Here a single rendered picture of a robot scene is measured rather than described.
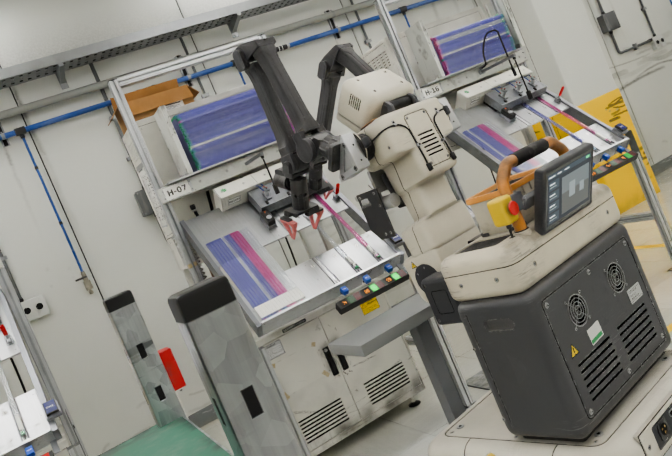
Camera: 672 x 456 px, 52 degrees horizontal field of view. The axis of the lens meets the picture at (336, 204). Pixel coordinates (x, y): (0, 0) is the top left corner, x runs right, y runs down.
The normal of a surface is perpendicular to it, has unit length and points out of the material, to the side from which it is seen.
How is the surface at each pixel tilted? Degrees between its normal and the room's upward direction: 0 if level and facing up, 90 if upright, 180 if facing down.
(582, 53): 90
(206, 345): 90
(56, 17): 90
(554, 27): 90
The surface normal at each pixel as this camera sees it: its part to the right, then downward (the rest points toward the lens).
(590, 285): 0.59, -0.22
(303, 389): 0.40, -0.13
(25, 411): 0.02, -0.73
